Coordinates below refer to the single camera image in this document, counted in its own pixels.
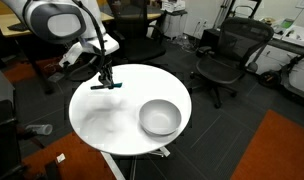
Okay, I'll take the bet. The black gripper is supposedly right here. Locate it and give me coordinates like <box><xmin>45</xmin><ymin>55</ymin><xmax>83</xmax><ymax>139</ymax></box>
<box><xmin>97</xmin><ymin>55</ymin><xmax>115</xmax><ymax>90</ymax></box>

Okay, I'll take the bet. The teal and black marker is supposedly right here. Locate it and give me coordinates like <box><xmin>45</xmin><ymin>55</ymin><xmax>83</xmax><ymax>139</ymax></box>
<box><xmin>90</xmin><ymin>82</ymin><xmax>123</xmax><ymax>91</ymax></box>

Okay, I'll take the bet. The grey bowl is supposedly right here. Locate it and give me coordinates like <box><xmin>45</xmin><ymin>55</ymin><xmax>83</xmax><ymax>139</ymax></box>
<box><xmin>138</xmin><ymin>98</ymin><xmax>183</xmax><ymax>137</ymax></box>

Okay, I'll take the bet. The black padded office chair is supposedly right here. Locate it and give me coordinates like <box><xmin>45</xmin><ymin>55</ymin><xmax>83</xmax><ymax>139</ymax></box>
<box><xmin>106</xmin><ymin>0</ymin><xmax>167</xmax><ymax>66</ymax></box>

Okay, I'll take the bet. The clear plastic cup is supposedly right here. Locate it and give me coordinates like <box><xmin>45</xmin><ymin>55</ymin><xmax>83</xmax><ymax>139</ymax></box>
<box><xmin>25</xmin><ymin>123</ymin><xmax>54</xmax><ymax>136</ymax></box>

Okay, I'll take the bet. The white metal table base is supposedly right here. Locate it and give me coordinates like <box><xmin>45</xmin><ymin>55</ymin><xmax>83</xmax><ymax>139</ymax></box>
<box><xmin>100</xmin><ymin>145</ymin><xmax>171</xmax><ymax>180</ymax></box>

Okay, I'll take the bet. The white storage cabinet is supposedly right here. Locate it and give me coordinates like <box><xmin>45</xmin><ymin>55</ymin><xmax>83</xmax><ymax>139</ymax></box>
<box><xmin>163</xmin><ymin>11</ymin><xmax>188</xmax><ymax>40</ymax></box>

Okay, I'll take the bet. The small white paper tag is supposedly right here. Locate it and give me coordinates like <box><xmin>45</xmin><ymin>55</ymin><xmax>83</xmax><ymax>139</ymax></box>
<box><xmin>55</xmin><ymin>153</ymin><xmax>66</xmax><ymax>164</ymax></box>

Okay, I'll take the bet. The black keyboard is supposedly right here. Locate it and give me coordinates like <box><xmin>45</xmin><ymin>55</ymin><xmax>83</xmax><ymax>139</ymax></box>
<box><xmin>6</xmin><ymin>22</ymin><xmax>30</xmax><ymax>33</ymax></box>

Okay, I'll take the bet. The black mesh office chair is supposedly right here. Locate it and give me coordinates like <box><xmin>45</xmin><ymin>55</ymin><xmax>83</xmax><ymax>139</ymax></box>
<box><xmin>190</xmin><ymin>17</ymin><xmax>275</xmax><ymax>109</ymax></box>

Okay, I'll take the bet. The black box case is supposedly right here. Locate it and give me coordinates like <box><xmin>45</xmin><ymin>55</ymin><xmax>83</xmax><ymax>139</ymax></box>
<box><xmin>199</xmin><ymin>28</ymin><xmax>224</xmax><ymax>52</ymax></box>

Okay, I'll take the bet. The black metal stand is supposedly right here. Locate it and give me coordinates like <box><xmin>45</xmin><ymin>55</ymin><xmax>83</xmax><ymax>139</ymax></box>
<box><xmin>0</xmin><ymin>99</ymin><xmax>30</xmax><ymax>180</ymax></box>

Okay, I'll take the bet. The light wooden desk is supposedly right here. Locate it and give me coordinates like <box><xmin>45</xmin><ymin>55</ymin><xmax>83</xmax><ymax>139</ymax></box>
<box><xmin>0</xmin><ymin>11</ymin><xmax>115</xmax><ymax>38</ymax></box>

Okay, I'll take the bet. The black kick scooter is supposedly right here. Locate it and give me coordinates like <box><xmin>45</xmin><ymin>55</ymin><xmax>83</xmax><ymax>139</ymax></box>
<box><xmin>256</xmin><ymin>49</ymin><xmax>304</xmax><ymax>101</ymax></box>

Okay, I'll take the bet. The white desk with cabinet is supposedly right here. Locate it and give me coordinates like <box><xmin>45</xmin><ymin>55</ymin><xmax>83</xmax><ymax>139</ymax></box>
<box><xmin>246</xmin><ymin>18</ymin><xmax>304</xmax><ymax>95</ymax></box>

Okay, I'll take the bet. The green and white box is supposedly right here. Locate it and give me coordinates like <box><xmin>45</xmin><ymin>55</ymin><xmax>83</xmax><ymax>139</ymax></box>
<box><xmin>280</xmin><ymin>18</ymin><xmax>295</xmax><ymax>30</ymax></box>

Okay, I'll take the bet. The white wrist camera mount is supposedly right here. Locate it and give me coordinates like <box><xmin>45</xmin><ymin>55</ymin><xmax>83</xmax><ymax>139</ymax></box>
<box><xmin>58</xmin><ymin>42</ymin><xmax>85</xmax><ymax>70</ymax></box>

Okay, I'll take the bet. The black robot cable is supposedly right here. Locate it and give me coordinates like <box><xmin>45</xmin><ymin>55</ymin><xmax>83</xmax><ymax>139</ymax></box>
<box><xmin>63</xmin><ymin>0</ymin><xmax>107</xmax><ymax>83</ymax></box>

